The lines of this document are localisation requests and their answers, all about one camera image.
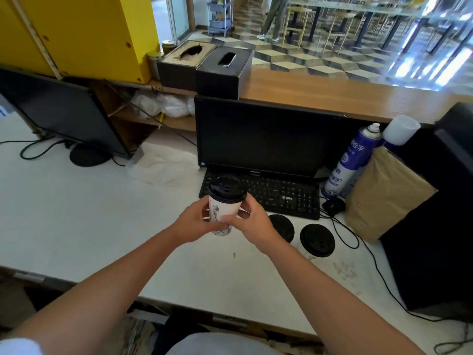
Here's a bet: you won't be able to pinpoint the black computer mouse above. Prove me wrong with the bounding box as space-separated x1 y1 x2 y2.
322 197 346 217

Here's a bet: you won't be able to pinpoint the black mouse cable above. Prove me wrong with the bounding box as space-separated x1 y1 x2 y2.
320 211 473 355

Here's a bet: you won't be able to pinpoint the black slanted monitor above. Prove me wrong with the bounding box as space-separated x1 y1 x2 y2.
0 67 132 167

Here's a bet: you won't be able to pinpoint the person's left forearm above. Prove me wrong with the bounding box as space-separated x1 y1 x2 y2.
0 228 193 355

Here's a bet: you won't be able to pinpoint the black monitor cable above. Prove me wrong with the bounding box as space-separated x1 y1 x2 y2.
0 138 126 167

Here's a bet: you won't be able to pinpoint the person's left hand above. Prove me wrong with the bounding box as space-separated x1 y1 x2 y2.
172 198 231 245

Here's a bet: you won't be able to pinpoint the grey utility cart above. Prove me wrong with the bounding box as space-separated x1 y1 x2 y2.
207 0 236 38

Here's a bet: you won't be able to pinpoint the black computer monitor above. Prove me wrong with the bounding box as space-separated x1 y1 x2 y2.
194 95 347 180

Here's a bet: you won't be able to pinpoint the yellow frame stool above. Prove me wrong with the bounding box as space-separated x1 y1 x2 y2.
282 5 313 49

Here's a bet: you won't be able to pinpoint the person's right forearm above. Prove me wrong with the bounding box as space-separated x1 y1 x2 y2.
259 237 426 355

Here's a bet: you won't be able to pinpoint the person's right hand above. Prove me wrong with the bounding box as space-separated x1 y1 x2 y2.
220 192 283 255

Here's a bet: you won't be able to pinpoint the black tissue box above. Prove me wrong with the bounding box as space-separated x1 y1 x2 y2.
195 46 254 101

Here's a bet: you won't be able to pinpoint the yellow board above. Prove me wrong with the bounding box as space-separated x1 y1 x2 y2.
0 0 160 85

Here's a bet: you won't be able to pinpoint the wooden counter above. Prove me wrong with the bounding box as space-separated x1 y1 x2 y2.
92 67 473 132

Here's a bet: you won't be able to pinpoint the black box wooden top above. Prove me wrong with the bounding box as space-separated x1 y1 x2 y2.
157 40 219 91

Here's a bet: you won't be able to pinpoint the black keyboard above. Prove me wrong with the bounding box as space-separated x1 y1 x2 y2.
198 168 321 220

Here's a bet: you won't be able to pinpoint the blue white spray can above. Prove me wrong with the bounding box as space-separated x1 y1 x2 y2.
320 123 383 201

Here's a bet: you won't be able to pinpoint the white plastic bags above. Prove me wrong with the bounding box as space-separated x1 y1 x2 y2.
130 89 196 119

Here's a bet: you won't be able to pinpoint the clear plastic sheet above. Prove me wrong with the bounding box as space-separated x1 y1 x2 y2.
126 143 204 187

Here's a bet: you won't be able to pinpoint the black computer tower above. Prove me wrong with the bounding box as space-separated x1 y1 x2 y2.
380 103 473 322

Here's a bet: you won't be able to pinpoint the brown paper bag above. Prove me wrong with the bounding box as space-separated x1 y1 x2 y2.
344 145 439 244

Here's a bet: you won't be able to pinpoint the white paper cup black lid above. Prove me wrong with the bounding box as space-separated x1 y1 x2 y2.
208 175 248 237

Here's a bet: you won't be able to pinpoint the black lidded cup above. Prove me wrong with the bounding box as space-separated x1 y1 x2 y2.
300 223 336 260
268 214 295 244

